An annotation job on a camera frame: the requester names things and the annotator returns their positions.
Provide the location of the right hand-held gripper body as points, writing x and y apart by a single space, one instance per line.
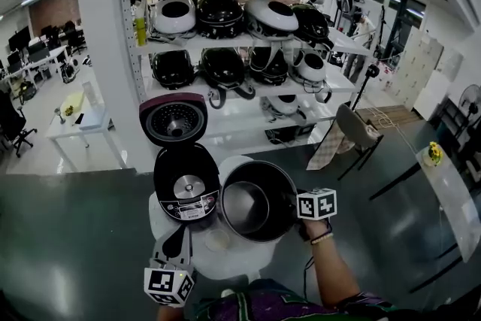
317 203

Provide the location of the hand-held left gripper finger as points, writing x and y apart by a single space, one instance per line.
165 250
183 252

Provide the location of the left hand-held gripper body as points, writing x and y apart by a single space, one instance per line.
165 285

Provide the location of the black pot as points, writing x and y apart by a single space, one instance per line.
248 206

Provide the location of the dark maroon rice cooker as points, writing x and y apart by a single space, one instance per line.
176 169

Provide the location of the person's left forearm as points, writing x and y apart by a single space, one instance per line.
171 314

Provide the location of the person's right forearm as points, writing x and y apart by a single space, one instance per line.
334 274

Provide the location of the small white round lid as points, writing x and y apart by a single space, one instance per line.
217 240

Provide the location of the beige checked cloth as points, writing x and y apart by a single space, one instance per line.
325 154

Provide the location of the small white round table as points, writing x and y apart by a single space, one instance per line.
233 263

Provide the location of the person's white shoe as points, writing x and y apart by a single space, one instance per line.
228 292

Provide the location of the black equipment case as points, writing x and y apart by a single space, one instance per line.
289 133

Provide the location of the grey shell chair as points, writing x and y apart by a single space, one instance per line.
351 124

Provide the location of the purple green patterned clothing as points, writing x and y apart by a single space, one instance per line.
263 308

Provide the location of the white metal shelf rack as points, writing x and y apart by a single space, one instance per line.
340 84

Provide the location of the wooden slatted bench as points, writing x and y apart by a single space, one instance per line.
402 114

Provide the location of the yellow flower vase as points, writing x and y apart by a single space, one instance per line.
433 154

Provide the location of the marble top table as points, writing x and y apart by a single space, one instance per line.
451 191

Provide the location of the black tripod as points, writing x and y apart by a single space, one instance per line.
373 70

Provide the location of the light blue box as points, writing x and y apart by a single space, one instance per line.
94 120

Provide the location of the black phone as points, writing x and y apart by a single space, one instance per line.
79 119

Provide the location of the white square side table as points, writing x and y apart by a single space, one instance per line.
64 129

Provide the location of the white cabinet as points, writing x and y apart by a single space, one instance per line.
432 95

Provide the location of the small grey desk stand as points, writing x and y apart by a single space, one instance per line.
60 116

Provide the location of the beige locker cabinet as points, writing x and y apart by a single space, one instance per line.
421 64

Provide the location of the pale yellow box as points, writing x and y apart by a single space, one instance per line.
73 101

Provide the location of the black standing fan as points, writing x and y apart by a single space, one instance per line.
471 99

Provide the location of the black office chair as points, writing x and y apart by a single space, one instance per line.
11 120

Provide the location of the black bag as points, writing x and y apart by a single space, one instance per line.
69 72

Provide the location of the yellow green bottle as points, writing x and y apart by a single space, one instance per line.
140 32

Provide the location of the long white office desk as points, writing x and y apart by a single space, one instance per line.
45 60

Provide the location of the row of black monitors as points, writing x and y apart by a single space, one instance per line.
20 37

